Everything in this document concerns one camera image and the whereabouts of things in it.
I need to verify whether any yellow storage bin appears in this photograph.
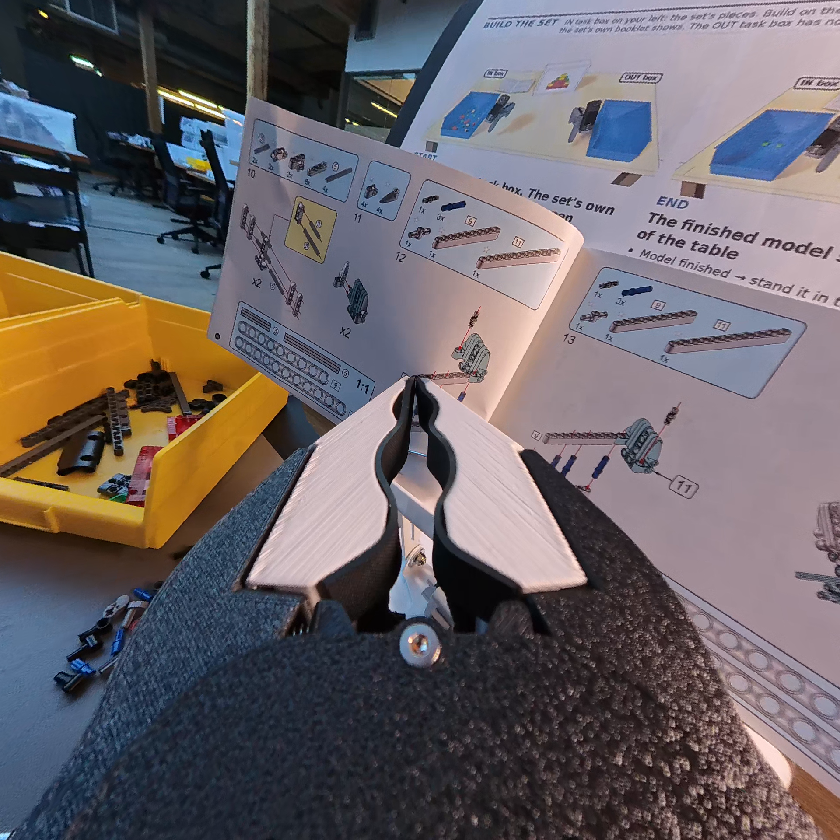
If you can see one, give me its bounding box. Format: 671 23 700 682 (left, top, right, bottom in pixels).
0 251 144 368
0 295 290 549

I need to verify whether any wooden post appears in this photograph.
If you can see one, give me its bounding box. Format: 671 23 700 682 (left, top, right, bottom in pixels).
246 0 270 106
136 0 165 135

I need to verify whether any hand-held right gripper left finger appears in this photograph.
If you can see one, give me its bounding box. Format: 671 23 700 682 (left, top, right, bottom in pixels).
246 376 418 632

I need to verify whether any instruction booklet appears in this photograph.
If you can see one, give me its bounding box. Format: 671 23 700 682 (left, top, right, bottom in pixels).
206 97 840 782

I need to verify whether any printed task instruction sheet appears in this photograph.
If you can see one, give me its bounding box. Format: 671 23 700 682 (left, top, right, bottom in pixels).
387 0 840 316

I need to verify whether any pile of small mixed pieces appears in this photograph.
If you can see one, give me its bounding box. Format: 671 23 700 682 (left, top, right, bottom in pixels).
52 581 165 693

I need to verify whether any black office chair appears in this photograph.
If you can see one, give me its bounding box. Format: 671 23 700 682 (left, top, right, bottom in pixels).
154 128 237 253

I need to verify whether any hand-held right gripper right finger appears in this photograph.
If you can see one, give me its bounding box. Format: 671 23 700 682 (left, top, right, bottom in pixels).
416 377 588 632

